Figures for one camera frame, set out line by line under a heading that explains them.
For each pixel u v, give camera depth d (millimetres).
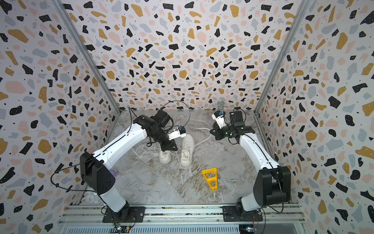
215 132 736
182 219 732
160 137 664
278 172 447
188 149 919
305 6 704
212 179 862
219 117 747
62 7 701
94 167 423
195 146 914
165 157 898
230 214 732
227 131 716
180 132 700
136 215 734
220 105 876
